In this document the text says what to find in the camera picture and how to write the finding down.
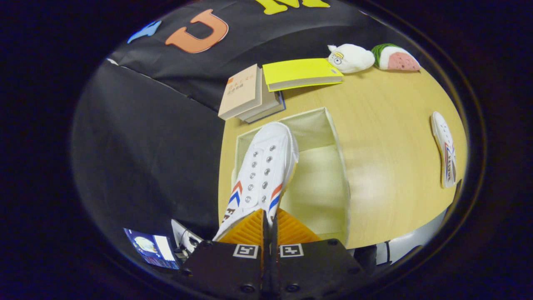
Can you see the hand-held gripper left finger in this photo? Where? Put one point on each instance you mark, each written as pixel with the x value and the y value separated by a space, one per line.
pixel 265 271

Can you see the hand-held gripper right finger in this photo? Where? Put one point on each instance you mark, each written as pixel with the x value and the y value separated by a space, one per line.
pixel 275 271

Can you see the beige fabric storage box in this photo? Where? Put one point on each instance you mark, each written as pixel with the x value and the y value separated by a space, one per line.
pixel 320 187

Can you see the white canvas shoe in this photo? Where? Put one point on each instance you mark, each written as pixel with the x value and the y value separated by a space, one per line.
pixel 266 158
pixel 445 154

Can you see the open laptop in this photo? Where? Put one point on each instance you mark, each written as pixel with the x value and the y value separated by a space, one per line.
pixel 150 248

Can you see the blue book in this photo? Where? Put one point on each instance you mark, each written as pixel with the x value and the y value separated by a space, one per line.
pixel 280 106

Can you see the white book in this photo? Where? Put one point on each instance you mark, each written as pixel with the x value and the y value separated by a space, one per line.
pixel 267 105

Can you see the beige book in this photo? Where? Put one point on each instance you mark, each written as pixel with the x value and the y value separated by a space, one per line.
pixel 241 91

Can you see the yellow book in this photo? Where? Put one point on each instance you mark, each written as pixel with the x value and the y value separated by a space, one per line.
pixel 297 71

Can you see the white plush toy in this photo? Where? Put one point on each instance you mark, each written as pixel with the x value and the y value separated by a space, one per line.
pixel 354 58

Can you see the watermelon slice plush toy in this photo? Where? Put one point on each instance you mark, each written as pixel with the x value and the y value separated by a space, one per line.
pixel 397 60

